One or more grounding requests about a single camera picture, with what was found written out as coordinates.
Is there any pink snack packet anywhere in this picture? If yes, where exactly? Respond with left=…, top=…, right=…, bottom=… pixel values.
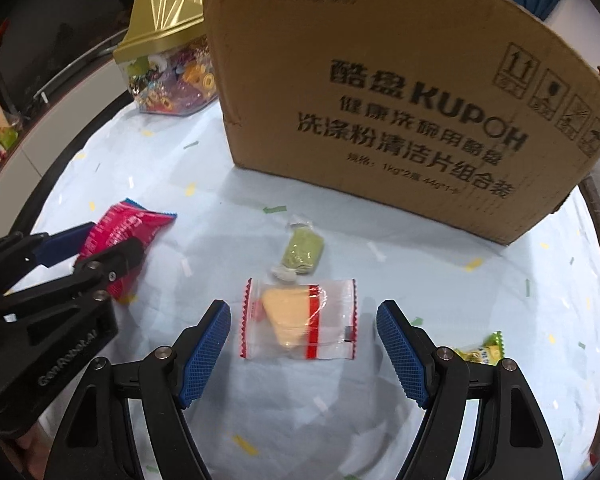
left=74, top=197, right=179, bottom=302

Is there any small green candy packet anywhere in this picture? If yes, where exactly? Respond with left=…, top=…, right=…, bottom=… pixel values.
left=455, top=330, right=505, bottom=365

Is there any clear packet yellow cake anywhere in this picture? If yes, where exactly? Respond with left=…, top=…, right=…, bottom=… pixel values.
left=240, top=278, right=358, bottom=361

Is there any green matcha candy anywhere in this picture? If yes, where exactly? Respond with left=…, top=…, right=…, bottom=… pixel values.
left=271, top=217, right=325, bottom=283

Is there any person left hand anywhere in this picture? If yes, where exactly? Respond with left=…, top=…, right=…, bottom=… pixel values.
left=0, top=422, right=52, bottom=480

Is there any gold lid candy jar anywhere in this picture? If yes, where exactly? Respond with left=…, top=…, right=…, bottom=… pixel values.
left=114, top=0, right=218, bottom=116

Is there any brown cardboard box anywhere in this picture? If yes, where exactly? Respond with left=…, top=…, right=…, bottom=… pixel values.
left=204, top=0, right=600, bottom=245

